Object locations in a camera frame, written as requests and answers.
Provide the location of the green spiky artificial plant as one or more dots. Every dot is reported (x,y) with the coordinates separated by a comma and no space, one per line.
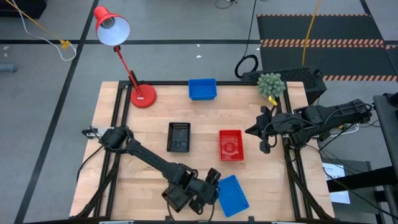
(271,85)

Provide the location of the grey cylinder on floor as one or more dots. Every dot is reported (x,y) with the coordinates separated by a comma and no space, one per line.
(7,68)

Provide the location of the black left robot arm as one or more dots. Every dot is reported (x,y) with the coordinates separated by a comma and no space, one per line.
(149,158)

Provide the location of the white paper sheet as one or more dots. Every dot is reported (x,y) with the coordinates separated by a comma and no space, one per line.
(335,171)

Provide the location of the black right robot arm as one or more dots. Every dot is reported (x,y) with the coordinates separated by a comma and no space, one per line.
(329,116)

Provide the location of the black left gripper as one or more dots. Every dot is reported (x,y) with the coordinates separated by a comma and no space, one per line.
(203,189)

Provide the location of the black aluminium table frame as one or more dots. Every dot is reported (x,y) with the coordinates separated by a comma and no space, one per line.
(236,83)

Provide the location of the black hazard-striped floor mat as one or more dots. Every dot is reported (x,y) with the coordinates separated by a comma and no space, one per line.
(317,28)

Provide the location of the red desk lamp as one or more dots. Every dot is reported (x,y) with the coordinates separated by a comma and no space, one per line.
(143,96)

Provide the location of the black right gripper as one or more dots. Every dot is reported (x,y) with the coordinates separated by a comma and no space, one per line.
(275,126)

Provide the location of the blue plastic mesh basket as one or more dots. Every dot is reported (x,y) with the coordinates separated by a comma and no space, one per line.
(202,96)
(233,196)
(202,85)

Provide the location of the black box on floor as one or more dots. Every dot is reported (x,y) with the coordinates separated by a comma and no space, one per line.
(21,7)

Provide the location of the black table clamp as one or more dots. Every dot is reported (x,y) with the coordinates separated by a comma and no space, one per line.
(251,219)
(168,219)

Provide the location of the black equipment stand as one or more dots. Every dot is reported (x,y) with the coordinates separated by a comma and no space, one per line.
(388,130)

